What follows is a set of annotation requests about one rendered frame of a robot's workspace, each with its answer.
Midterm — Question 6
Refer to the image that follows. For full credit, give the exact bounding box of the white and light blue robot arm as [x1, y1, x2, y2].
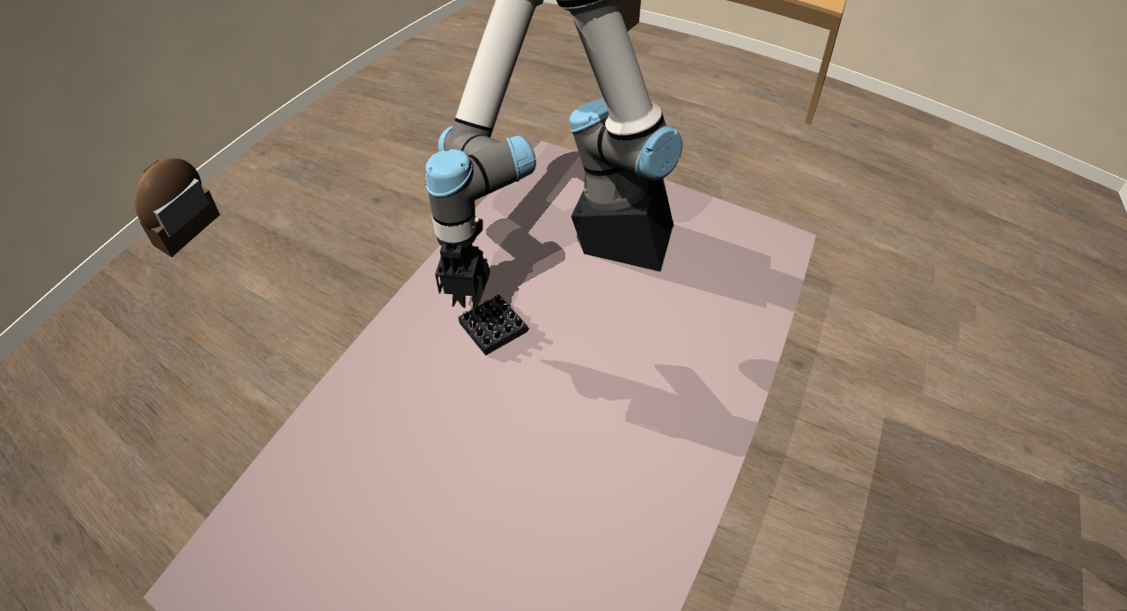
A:
[425, 0, 682, 243]

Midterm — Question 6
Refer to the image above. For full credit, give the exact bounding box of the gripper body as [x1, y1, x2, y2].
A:
[435, 230, 483, 296]

